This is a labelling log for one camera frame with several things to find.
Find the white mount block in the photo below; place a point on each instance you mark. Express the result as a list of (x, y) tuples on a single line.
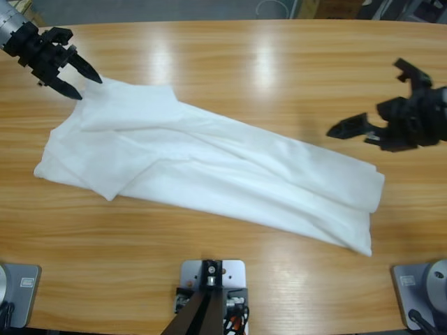
[(234, 275)]

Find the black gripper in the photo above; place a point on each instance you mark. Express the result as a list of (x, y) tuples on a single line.
[(38, 56), (415, 118)]

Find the white t-shirt with small print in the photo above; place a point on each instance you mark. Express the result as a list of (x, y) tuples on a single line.
[(209, 167)]

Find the brown cardboard box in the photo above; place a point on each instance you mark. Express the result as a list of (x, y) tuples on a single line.
[(307, 7)]

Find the grey base plate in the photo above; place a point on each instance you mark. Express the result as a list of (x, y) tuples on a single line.
[(419, 289), (21, 293)]

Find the wooden crate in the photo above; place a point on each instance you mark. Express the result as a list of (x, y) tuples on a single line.
[(35, 14)]

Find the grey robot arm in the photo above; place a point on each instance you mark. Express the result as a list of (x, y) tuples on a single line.
[(8, 19)]

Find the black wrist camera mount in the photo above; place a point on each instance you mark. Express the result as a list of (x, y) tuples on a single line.
[(415, 75), (57, 35)]

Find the dark machinery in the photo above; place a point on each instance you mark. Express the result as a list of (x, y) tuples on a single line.
[(401, 8)]

